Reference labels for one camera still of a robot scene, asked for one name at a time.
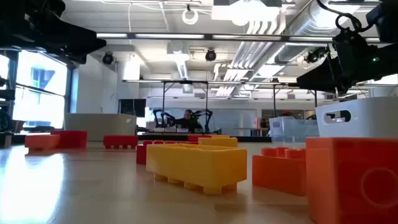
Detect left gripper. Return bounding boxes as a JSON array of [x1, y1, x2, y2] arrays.
[[30, 19, 107, 65]]

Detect dark background equipment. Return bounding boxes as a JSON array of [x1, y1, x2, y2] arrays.
[[0, 76, 16, 133]]

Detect white cable coil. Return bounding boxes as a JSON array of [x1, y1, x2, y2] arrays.
[[181, 8, 200, 26]]

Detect grey plastic bin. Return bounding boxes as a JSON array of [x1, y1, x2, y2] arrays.
[[63, 113, 138, 142]]

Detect black background rig frame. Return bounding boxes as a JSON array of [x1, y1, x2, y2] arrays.
[[161, 80, 210, 127], [272, 83, 318, 118]]

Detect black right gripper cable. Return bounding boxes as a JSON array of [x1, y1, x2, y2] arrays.
[[316, 0, 374, 34]]

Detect silver ventilation duct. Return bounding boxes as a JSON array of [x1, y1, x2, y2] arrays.
[[273, 0, 371, 65]]

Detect large window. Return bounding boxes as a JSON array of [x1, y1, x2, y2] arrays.
[[15, 49, 68, 129]]

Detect orange toy brick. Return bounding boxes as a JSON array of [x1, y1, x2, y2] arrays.
[[24, 134, 61, 151], [252, 146, 307, 197], [305, 136, 398, 224]]

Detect small dark post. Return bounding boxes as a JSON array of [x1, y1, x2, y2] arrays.
[[0, 132, 13, 149]]

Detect overhead light bar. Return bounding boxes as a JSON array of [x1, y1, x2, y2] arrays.
[[95, 32, 382, 44]]

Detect white ceiling unit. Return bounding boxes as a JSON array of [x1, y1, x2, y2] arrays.
[[211, 0, 282, 27]]

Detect clear plastic bin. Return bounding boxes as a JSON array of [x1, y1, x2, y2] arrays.
[[268, 116, 320, 144]]

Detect red toy brick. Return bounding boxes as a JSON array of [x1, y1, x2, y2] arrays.
[[103, 134, 139, 150], [50, 129, 88, 149], [187, 134, 213, 143], [136, 139, 200, 166]]

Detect white plastic bin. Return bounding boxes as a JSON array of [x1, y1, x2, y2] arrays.
[[315, 96, 398, 139]]

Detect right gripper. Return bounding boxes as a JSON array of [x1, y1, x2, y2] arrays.
[[297, 30, 382, 96]]

